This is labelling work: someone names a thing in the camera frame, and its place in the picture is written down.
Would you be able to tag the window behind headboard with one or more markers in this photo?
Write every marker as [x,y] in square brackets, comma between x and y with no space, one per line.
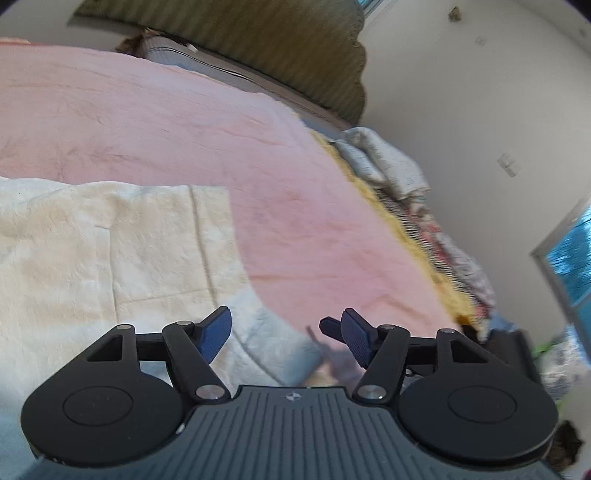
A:
[369,5]

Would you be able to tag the pale floral cloth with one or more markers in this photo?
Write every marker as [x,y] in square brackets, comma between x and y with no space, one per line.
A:
[565,364]

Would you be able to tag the grey striped pillow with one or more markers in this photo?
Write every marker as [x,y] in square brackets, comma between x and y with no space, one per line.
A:
[207,57]

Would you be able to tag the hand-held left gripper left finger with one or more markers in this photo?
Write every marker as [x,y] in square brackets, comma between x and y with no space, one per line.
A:
[214,330]

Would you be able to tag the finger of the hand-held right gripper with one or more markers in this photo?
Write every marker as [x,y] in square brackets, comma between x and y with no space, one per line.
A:
[330,326]

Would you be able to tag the cream white textured blanket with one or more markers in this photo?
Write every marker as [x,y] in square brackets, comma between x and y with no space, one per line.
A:
[115,258]

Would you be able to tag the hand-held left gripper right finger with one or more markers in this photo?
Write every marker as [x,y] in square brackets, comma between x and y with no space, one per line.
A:
[358,337]

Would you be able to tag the white wall switch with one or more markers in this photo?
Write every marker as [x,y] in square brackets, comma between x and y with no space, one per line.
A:
[511,164]

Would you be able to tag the yellow-edged patterned blanket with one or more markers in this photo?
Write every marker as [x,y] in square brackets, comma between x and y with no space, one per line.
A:
[438,249]

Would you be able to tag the pink blanket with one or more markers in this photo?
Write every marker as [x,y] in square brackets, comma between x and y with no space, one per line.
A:
[184,120]

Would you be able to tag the glass window with white frame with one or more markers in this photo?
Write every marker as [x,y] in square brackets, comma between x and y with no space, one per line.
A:
[572,258]

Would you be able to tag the olive padded headboard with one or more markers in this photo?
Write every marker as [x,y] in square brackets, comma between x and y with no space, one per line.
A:
[286,41]

